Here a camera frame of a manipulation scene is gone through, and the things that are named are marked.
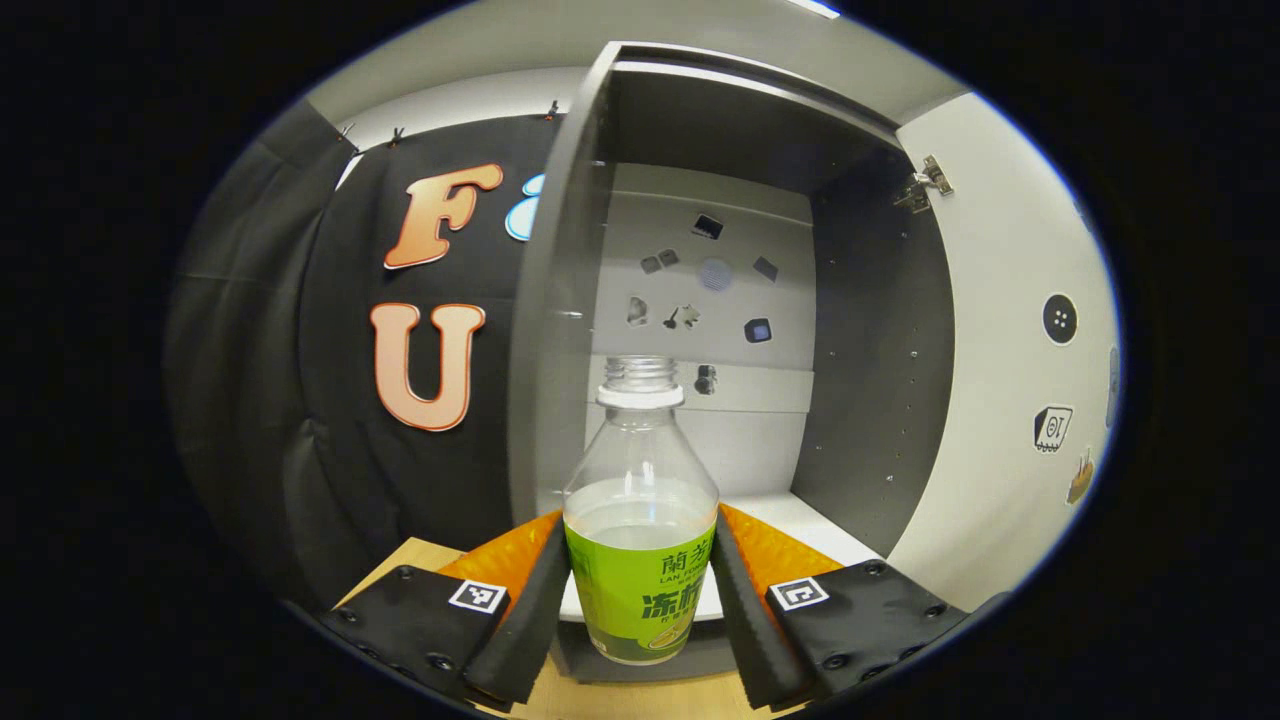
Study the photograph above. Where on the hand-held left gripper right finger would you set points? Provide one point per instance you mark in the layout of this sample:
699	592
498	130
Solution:
745	630

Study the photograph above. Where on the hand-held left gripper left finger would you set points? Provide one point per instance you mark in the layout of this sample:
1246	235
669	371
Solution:
535	620

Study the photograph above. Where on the clear bottle with green label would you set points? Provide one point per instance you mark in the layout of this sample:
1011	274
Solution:
640	590

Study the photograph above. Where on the grey cabinet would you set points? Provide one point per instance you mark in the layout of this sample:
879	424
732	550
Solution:
880	350

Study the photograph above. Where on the beige cabinet door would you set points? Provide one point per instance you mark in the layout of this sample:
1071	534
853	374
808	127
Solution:
1000	350

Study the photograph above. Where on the metal door hinge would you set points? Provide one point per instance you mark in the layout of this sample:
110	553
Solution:
925	185

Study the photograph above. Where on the black backdrop cloth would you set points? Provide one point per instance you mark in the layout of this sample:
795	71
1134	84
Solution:
300	350

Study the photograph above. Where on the row of black cloth clips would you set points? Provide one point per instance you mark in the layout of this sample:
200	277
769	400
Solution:
397	137

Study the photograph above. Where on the rectangular ceiling lamp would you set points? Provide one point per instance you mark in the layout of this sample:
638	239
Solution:
815	8

